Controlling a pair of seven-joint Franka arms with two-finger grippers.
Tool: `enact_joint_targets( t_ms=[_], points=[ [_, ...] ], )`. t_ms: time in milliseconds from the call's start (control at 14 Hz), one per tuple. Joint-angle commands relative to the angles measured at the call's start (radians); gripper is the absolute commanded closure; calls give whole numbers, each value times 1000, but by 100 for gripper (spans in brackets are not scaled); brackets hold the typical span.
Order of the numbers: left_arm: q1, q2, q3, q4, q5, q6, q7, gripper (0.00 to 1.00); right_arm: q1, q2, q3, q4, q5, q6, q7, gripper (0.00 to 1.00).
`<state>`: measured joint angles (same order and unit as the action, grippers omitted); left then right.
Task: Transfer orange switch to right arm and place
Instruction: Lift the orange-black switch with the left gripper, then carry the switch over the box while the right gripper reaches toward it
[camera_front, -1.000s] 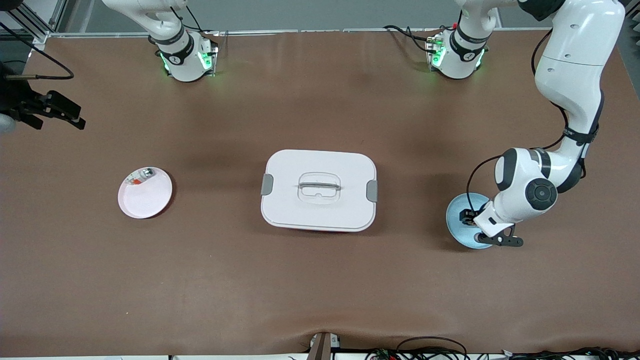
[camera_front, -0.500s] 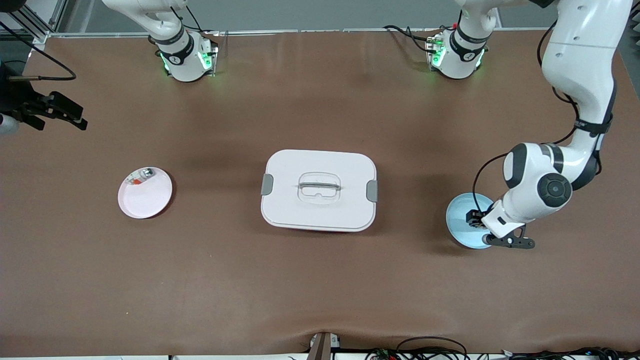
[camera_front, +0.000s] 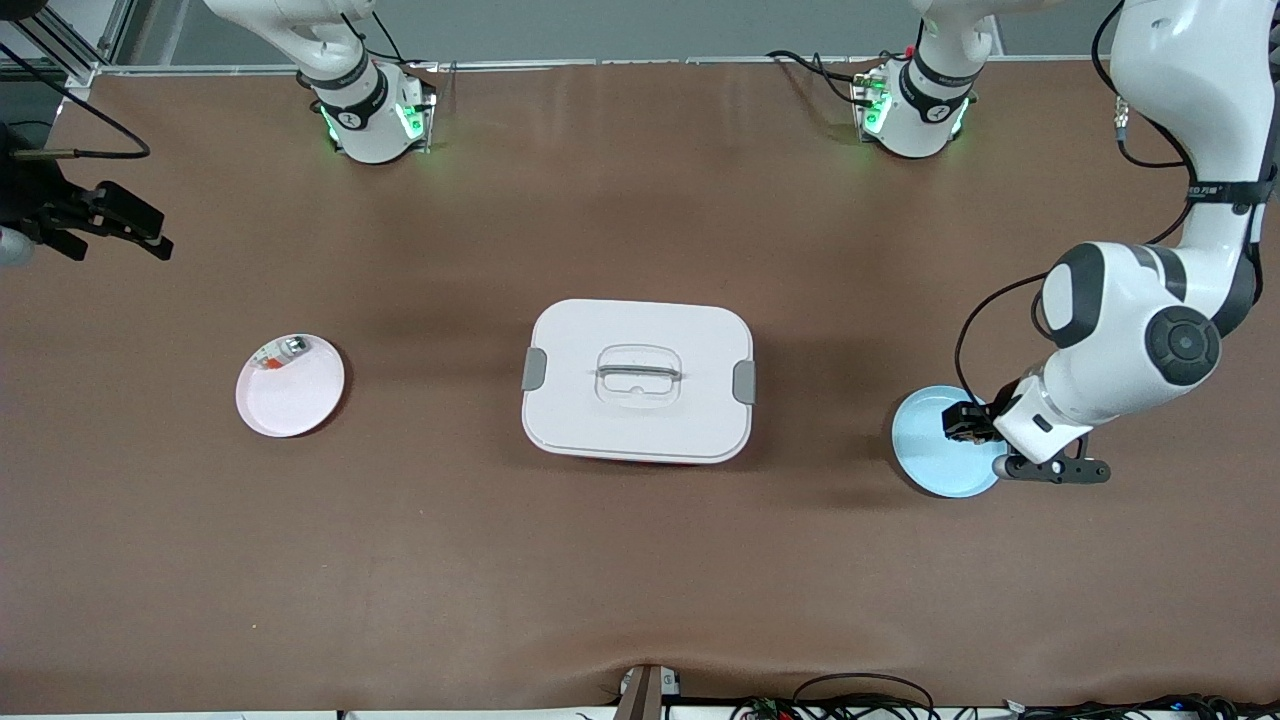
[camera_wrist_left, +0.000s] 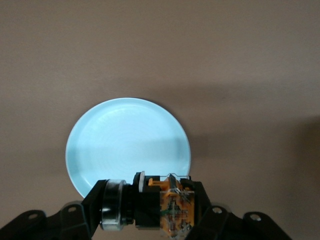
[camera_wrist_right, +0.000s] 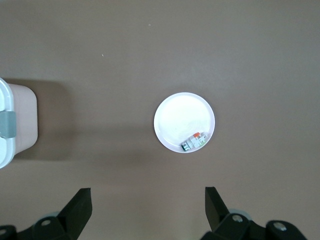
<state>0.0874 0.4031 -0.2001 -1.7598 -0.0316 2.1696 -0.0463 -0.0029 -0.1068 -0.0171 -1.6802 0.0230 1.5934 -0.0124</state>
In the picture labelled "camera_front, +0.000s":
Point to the orange black push-button switch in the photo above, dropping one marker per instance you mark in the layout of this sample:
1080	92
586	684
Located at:
966	430

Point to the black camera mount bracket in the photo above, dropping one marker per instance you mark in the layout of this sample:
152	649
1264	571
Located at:
66	247
1060	470

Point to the light blue round plate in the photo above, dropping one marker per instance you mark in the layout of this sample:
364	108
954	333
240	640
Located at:
935	460

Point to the brown table mat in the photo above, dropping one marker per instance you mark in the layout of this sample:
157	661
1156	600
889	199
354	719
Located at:
640	560

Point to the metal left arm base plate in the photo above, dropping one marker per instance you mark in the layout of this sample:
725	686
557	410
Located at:
857	100

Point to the small silver orange switch part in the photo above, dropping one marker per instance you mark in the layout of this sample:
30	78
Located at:
295	347

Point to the brown camera stand post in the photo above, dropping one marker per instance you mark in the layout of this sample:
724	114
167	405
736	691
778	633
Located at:
643	700

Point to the aluminium frame with black struts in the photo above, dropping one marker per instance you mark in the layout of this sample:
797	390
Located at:
80	75

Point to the white lidded storage box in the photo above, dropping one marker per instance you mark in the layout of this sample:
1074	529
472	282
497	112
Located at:
640	420

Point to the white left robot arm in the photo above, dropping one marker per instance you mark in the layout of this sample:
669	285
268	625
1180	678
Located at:
1130	330

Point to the black left camera mount bracket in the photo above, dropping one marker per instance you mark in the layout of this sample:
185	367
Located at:
1060	470

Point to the black right camera mount bracket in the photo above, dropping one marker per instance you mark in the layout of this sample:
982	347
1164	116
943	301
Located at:
66	247

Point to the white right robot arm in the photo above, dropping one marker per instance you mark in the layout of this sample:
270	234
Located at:
365	120

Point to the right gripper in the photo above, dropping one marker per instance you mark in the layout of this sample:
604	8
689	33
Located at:
30	192

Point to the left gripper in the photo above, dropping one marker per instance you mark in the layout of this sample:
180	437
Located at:
968	421

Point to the pink round plate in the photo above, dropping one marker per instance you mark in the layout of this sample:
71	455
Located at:
290	400

